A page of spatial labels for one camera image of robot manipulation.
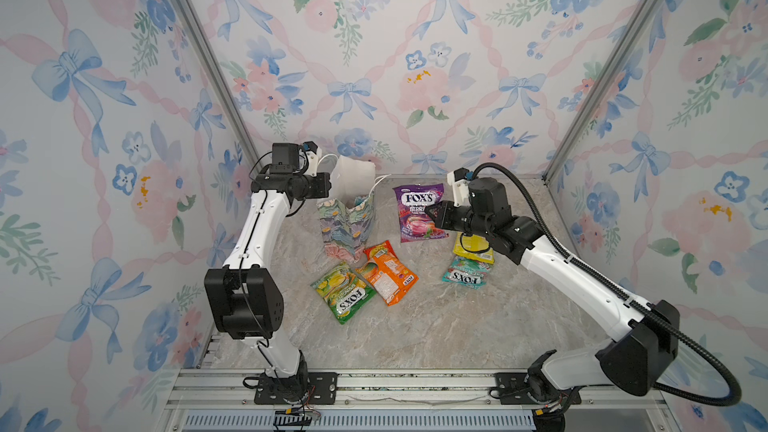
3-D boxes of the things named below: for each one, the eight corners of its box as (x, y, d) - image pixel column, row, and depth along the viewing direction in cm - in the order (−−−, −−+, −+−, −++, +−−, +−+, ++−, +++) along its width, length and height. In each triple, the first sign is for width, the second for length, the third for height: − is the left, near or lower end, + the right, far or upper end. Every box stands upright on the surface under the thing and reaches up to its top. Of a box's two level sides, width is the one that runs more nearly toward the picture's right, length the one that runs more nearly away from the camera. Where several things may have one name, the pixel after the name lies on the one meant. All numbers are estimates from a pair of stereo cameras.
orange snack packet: (387, 310, 89) (387, 305, 86) (352, 264, 98) (351, 258, 95) (420, 285, 94) (421, 280, 90) (384, 244, 103) (384, 237, 100)
